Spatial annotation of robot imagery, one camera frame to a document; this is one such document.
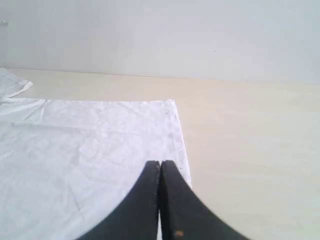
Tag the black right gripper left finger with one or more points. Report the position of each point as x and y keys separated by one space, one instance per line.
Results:
x=137 y=216

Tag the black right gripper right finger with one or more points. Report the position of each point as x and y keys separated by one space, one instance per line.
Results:
x=183 y=215

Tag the white t-shirt red lettering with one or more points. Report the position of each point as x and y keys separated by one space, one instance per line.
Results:
x=65 y=164

